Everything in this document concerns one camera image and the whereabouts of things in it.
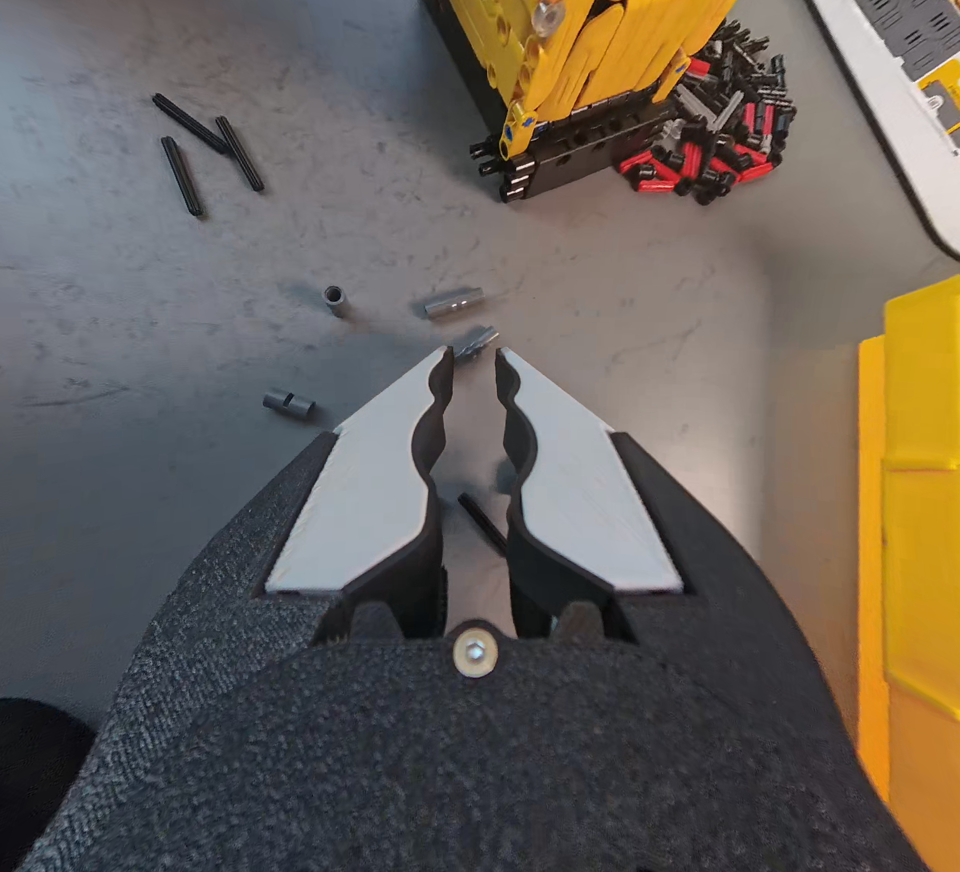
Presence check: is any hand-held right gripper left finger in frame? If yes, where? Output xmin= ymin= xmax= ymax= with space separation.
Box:
xmin=264 ymin=347 xmax=456 ymax=640

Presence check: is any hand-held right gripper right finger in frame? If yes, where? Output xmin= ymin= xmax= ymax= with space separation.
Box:
xmin=494 ymin=348 xmax=685 ymax=640

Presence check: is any yellow lego robot model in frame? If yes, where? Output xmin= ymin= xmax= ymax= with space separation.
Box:
xmin=384 ymin=0 xmax=830 ymax=205

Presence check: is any yellow plastic bin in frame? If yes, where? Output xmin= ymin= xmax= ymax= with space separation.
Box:
xmin=857 ymin=278 xmax=960 ymax=872

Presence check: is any pile of black red pins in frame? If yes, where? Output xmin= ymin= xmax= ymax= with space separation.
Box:
xmin=617 ymin=19 xmax=798 ymax=207

